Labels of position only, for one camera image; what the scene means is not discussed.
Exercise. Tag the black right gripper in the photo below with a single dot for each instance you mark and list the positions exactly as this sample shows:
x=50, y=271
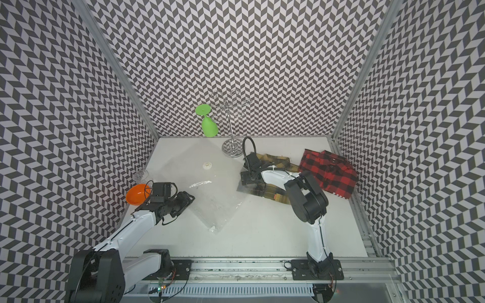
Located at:
x=245, y=178

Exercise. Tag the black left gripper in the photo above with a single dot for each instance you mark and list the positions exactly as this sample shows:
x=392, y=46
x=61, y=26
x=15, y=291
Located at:
x=185, y=199

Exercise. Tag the yellow plaid shirt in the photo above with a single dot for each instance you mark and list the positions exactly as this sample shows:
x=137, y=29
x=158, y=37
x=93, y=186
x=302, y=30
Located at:
x=281, y=171

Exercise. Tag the clear plastic vacuum bag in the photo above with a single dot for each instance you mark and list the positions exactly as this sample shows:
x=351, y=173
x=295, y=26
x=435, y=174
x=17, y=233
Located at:
x=180, y=161

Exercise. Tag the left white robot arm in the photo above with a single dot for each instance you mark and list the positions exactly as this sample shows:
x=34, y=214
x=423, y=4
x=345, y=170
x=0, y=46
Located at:
x=100, y=274

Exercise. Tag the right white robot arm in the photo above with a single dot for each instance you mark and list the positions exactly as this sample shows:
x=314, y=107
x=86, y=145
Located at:
x=308, y=202

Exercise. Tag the white bag valve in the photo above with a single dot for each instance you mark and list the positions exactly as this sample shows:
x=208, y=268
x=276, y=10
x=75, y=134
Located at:
x=207, y=166

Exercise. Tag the red plaid folded shirt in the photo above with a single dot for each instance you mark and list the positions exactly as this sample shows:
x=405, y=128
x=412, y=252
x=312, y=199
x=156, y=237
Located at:
x=333, y=173

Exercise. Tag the metal glass holder stand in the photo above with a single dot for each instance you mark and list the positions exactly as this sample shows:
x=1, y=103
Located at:
x=231, y=105

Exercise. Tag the orange plastic bowl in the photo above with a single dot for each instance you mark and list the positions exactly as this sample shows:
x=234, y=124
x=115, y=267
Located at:
x=138, y=194

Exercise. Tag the clear plastic cup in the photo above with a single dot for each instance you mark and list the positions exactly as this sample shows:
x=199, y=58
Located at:
x=141, y=176

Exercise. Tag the green plastic wine glass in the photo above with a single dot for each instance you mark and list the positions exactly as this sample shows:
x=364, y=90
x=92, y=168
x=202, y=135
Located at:
x=209, y=127

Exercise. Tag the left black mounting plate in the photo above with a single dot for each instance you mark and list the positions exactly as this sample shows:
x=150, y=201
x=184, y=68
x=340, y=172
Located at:
x=180, y=270

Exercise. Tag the black mounting plate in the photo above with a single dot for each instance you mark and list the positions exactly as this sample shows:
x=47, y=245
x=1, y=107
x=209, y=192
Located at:
x=309, y=270
x=180, y=270

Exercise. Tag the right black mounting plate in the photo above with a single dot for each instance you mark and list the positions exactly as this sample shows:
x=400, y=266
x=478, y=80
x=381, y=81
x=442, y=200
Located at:
x=309, y=270

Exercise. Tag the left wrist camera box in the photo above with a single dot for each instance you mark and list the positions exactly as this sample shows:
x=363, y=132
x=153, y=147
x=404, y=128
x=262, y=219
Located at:
x=160, y=192

